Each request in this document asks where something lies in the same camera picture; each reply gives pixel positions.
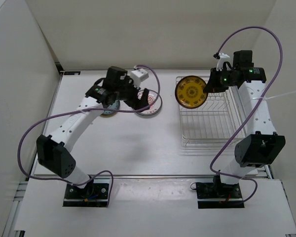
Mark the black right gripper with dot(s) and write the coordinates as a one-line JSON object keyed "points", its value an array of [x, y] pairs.
{"points": [[212, 85]]}

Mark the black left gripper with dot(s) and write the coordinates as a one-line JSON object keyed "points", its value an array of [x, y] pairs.
{"points": [[134, 102]]}

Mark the teal blue patterned plate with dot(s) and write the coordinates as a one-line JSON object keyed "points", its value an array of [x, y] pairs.
{"points": [[115, 106]]}

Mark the yellow brown plate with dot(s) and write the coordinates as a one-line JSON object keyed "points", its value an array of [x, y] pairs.
{"points": [[189, 92]]}

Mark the white plate orange sunburst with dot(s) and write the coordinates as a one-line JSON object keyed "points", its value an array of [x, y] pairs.
{"points": [[157, 106]]}

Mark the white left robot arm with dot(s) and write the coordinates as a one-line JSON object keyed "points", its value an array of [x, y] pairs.
{"points": [[54, 149]]}

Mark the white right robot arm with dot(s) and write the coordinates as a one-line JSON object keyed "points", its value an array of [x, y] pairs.
{"points": [[262, 143]]}

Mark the white zip tie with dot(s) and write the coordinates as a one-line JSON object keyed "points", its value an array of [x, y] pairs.
{"points": [[272, 97]]}

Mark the black XDOF label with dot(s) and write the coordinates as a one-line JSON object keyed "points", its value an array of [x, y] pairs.
{"points": [[72, 73]]}

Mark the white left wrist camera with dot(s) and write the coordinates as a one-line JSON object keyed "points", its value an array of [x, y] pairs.
{"points": [[138, 76]]}

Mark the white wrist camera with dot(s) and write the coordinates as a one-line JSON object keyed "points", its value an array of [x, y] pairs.
{"points": [[222, 58], [138, 76]]}

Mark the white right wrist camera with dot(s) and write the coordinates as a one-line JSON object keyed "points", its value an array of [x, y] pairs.
{"points": [[222, 58]]}

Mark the silver wire dish rack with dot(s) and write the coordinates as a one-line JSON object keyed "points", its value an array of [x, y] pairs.
{"points": [[212, 123]]}

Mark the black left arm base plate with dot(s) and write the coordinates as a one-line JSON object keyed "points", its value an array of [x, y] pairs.
{"points": [[94, 194]]}

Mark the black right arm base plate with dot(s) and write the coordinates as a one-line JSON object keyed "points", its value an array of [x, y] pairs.
{"points": [[211, 197]]}

